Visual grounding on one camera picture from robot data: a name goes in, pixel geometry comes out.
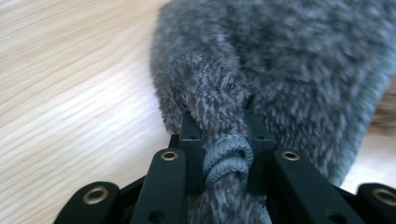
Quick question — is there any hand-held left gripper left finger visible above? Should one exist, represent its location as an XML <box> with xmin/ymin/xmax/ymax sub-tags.
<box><xmin>169</xmin><ymin>111</ymin><xmax>207</xmax><ymax>196</ymax></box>

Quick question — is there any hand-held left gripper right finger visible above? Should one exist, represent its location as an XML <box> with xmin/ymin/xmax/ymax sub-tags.
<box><xmin>243</xmin><ymin>108</ymin><xmax>277</xmax><ymax>195</ymax></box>

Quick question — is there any grey fluffy doll garment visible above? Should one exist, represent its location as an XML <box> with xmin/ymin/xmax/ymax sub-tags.
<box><xmin>149</xmin><ymin>0</ymin><xmax>396</xmax><ymax>224</ymax></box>

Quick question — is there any brown teddy bear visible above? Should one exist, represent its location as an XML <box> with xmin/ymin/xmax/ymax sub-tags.
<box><xmin>369</xmin><ymin>82</ymin><xmax>396</xmax><ymax>135</ymax></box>

